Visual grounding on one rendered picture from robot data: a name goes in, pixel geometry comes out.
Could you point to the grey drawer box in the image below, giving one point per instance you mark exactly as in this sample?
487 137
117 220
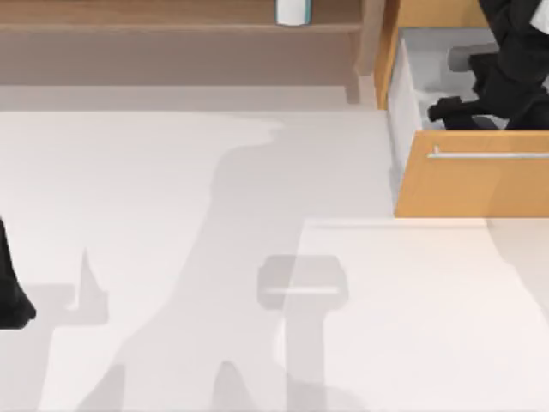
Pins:
404 107

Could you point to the pale grey rounded box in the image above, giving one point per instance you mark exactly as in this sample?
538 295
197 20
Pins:
461 56

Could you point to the pale wooden drawer front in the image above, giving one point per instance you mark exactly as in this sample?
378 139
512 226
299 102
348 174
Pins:
472 189

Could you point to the wooden cupboard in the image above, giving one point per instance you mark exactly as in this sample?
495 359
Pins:
437 13

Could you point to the white cup with teal rim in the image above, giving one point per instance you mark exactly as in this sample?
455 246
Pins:
293 12

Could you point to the wooden open shelf unit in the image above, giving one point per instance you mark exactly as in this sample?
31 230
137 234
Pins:
171 56

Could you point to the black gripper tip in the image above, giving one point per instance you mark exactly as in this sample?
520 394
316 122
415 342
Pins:
13 292

